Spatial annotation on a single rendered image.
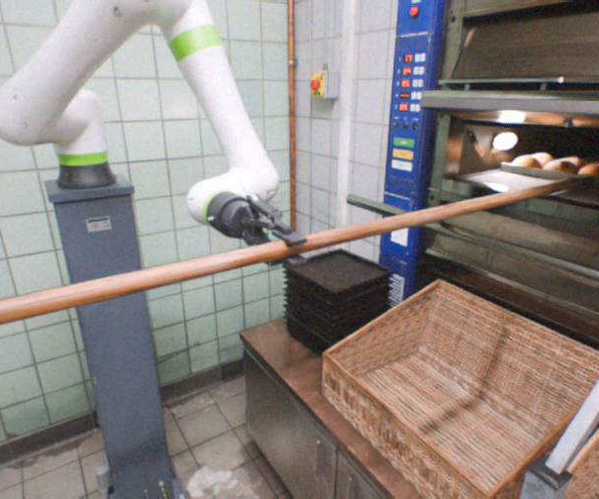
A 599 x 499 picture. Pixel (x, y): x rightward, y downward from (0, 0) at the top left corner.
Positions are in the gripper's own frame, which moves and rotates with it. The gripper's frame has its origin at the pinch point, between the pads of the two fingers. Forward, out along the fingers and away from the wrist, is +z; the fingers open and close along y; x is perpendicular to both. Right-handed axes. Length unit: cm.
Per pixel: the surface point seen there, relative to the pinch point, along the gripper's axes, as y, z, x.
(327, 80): -28, -84, -71
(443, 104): -21, -20, -61
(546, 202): 2, 4, -76
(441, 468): 50, 18, -26
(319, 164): 7, -97, -77
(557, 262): 2.6, 26.1, -38.1
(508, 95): -24, -3, -62
